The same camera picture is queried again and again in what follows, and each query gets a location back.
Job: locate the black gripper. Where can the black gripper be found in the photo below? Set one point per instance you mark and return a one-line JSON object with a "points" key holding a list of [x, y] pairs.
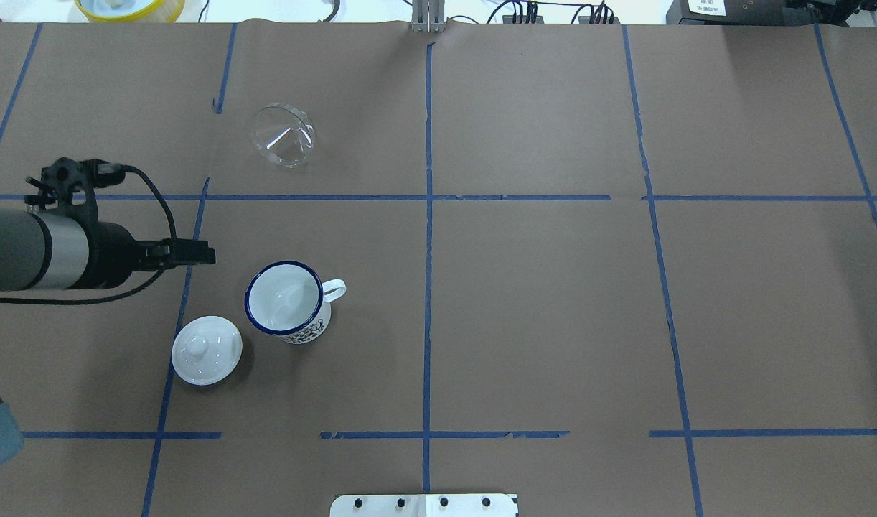
{"points": [[113, 255]]}

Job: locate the white mug lid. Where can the white mug lid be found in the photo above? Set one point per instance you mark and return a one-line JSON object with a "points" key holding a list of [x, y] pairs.
{"points": [[206, 350]]}

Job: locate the white enamel mug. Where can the white enamel mug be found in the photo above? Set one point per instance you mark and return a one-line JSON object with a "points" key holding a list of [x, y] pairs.
{"points": [[288, 300]]}

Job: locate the clear glass funnel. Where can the clear glass funnel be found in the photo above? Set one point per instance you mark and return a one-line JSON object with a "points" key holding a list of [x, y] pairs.
{"points": [[283, 134]]}

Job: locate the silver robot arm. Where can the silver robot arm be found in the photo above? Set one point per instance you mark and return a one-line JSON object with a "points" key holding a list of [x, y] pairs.
{"points": [[54, 251]]}

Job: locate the yellow tape roll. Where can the yellow tape roll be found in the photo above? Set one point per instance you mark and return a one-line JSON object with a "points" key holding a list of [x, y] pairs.
{"points": [[131, 11]]}

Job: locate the black computer box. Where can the black computer box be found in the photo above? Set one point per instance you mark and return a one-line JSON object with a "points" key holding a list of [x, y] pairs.
{"points": [[760, 13]]}

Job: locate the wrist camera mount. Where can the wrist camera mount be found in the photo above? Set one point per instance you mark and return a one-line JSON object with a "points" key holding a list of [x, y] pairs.
{"points": [[67, 187]]}

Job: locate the aluminium frame post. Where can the aluminium frame post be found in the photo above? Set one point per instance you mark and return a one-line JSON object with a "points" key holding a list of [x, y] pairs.
{"points": [[428, 16]]}

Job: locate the white pedestal base plate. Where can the white pedestal base plate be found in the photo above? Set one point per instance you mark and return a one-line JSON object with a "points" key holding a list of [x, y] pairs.
{"points": [[448, 504]]}

